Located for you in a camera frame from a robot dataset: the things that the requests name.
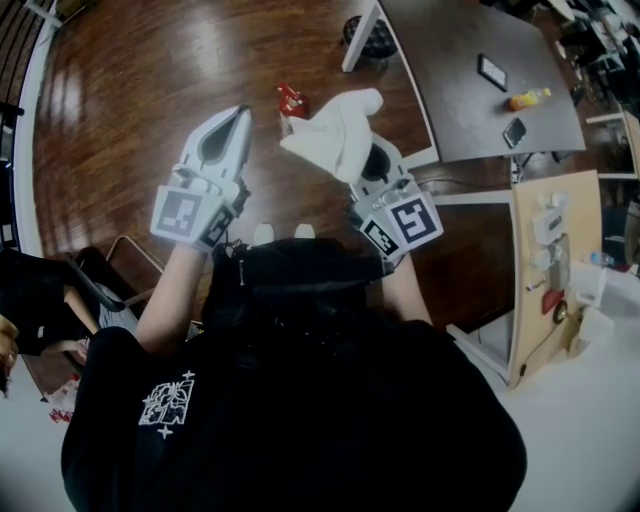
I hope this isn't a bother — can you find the black chest harness pack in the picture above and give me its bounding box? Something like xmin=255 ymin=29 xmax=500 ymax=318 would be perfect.
xmin=202 ymin=237 xmax=396 ymax=346

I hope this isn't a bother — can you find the metal chair frame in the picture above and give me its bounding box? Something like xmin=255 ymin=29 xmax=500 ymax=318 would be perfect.
xmin=63 ymin=234 xmax=166 ymax=312

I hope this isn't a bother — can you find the person's left forearm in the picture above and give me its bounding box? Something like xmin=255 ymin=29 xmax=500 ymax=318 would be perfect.
xmin=133 ymin=243 xmax=211 ymax=357

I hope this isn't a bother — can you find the red and white wrapper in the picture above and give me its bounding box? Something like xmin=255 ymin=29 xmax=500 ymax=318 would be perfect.
xmin=47 ymin=372 xmax=84 ymax=426

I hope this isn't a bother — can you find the orange drink bottle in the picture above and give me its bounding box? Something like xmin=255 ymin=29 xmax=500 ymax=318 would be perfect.
xmin=508 ymin=87 xmax=553 ymax=113

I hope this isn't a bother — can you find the white cloth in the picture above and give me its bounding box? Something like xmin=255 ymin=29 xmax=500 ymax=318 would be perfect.
xmin=278 ymin=88 xmax=386 ymax=185

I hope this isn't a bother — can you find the dark table with white frame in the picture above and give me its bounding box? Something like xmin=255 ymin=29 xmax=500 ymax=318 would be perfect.
xmin=341 ymin=0 xmax=587 ymax=165

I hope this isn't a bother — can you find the person's black t-shirt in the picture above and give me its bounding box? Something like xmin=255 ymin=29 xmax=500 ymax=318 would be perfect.
xmin=59 ymin=319 xmax=529 ymax=512

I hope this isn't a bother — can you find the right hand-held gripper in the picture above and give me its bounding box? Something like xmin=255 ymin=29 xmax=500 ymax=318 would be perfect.
xmin=348 ymin=139 xmax=445 ymax=275

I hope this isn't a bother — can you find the red fire extinguisher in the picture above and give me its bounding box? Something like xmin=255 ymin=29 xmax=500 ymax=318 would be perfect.
xmin=276 ymin=82 xmax=311 ymax=137

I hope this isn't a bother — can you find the white stand with wooden panel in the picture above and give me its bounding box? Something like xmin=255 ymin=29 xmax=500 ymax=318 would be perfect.
xmin=432 ymin=169 xmax=604 ymax=389

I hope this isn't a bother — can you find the black round stool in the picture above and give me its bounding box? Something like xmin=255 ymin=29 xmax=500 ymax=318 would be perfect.
xmin=342 ymin=14 xmax=400 ymax=60

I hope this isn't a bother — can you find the white box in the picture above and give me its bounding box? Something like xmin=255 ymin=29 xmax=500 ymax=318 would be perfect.
xmin=569 ymin=259 xmax=609 ymax=307
xmin=569 ymin=304 xmax=616 ymax=356

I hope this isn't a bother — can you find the black phone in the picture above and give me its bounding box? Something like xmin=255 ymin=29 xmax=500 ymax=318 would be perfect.
xmin=501 ymin=116 xmax=528 ymax=151

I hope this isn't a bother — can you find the person's right forearm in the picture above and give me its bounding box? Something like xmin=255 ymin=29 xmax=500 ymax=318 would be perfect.
xmin=380 ymin=252 xmax=435 ymax=329

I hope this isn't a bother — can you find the black framed tablet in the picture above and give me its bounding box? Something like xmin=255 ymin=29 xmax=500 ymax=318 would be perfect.
xmin=476 ymin=52 xmax=510 ymax=93

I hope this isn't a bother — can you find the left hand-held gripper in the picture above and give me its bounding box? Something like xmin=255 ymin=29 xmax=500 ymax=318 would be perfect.
xmin=149 ymin=105 xmax=253 ymax=255

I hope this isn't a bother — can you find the clear plastic bottle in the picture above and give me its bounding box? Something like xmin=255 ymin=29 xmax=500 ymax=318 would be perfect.
xmin=582 ymin=249 xmax=615 ymax=269

